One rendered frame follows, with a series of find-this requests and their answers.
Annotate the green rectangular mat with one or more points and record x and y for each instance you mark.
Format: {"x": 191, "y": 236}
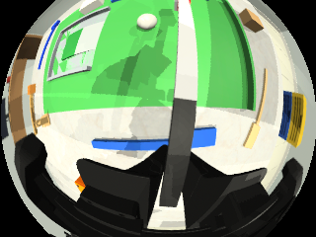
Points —
{"x": 135, "y": 67}

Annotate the white golf ball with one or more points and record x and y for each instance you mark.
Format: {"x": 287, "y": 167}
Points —
{"x": 147, "y": 21}

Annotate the tan cube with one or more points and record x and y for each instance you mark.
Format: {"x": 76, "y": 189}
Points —
{"x": 251, "y": 21}

